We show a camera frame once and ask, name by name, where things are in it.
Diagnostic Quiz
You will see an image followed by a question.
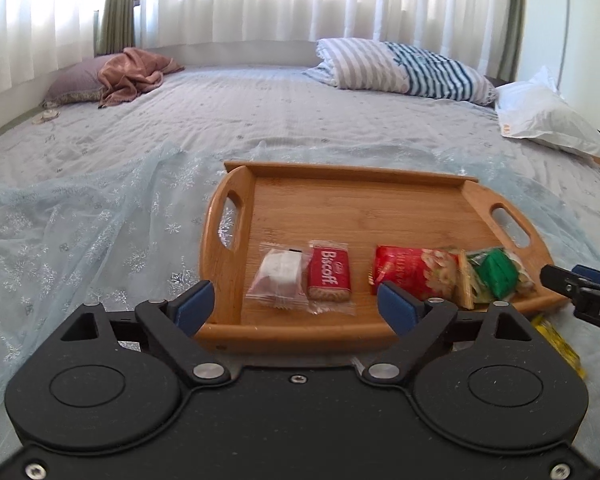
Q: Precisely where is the pink cloth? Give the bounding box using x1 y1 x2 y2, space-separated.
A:
97 47 185 108

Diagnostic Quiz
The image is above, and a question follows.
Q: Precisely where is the wooden tray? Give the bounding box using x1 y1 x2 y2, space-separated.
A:
199 160 571 356

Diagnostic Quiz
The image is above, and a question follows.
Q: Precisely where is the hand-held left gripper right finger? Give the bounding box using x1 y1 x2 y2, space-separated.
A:
361 280 533 388

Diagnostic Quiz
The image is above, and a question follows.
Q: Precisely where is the tan snack packet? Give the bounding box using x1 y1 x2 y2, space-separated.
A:
455 249 481 310

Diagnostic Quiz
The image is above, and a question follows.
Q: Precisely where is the grey-green curtain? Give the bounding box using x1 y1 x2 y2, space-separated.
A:
95 0 141 57
497 0 528 81

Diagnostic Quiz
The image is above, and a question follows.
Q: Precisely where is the bed with grey sheet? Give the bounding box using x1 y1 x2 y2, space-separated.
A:
0 62 600 461

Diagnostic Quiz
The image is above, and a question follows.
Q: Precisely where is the red biscuit packet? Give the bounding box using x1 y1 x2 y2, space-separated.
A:
305 241 357 317

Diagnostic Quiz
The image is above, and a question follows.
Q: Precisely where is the red and white snack packet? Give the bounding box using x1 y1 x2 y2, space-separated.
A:
367 245 461 297

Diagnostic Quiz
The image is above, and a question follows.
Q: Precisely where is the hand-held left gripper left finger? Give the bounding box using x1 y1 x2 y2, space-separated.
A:
57 280 232 388

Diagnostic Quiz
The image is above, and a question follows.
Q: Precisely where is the yellow snack packet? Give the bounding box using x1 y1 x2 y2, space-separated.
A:
530 315 587 380

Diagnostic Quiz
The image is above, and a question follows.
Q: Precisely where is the green snack packet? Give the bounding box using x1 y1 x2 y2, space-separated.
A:
467 246 537 306

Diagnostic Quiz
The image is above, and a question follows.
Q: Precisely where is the purple pillow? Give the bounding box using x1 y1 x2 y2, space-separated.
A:
42 55 116 108

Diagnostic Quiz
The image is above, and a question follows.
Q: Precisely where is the white wardrobe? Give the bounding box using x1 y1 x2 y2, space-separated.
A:
522 0 600 136

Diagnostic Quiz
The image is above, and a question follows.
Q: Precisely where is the white pillow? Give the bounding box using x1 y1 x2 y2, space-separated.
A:
495 66 600 167

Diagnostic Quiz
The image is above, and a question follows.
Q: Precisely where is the white candy packet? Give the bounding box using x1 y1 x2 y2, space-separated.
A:
246 242 311 311

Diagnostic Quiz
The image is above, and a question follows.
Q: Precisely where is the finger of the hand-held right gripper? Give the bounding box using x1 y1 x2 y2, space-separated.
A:
540 263 588 306
571 265 600 291

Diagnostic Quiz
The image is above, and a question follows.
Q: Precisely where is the white sheer curtain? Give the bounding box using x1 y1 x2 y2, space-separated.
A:
0 0 521 98

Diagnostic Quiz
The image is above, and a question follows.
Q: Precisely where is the striped pillow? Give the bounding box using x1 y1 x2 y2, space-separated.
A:
302 37 498 107

